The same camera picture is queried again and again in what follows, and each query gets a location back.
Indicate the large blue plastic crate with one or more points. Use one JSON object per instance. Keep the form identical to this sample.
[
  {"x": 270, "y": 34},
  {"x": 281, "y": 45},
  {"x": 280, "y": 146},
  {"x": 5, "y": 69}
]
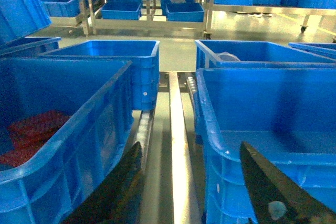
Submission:
[{"x": 288, "y": 115}]

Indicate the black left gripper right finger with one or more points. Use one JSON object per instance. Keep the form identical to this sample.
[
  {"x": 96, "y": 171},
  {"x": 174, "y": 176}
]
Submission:
[{"x": 274, "y": 196}]

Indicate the blue crate on shelf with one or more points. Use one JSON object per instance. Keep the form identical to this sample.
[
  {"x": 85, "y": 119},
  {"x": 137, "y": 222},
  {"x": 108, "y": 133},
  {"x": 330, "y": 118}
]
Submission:
[{"x": 77, "y": 158}]

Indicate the blue crate with plastic bag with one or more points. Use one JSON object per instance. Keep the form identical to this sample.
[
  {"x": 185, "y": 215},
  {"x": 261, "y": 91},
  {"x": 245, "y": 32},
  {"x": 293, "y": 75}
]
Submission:
[{"x": 255, "y": 54}]

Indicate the blue crate behind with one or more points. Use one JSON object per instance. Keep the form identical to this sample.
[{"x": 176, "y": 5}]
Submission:
[{"x": 141, "y": 58}]

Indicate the distant blue crate right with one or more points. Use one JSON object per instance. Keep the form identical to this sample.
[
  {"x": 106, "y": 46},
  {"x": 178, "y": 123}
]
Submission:
[{"x": 190, "y": 11}]

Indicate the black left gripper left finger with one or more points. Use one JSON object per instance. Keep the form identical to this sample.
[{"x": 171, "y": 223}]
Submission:
[{"x": 117, "y": 198}]

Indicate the blue crate far left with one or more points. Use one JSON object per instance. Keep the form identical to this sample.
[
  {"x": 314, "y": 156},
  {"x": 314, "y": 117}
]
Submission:
[{"x": 19, "y": 20}]

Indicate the distant blue crate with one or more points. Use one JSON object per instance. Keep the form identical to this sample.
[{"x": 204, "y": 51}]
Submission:
[
  {"x": 122, "y": 9},
  {"x": 190, "y": 11}
]

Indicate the steel divider rail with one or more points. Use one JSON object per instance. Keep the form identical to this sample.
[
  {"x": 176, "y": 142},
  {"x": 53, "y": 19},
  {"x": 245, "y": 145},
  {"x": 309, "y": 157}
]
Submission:
[{"x": 184, "y": 198}]

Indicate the red items in crate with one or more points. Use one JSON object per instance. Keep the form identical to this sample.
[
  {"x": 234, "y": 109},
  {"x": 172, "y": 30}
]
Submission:
[{"x": 29, "y": 135}]

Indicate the steel rack in background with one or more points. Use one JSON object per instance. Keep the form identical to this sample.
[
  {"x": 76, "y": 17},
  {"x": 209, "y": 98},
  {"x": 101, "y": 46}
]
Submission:
[{"x": 90, "y": 20}]

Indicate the white roller track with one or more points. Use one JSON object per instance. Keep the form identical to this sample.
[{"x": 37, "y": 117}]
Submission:
[{"x": 143, "y": 132}]

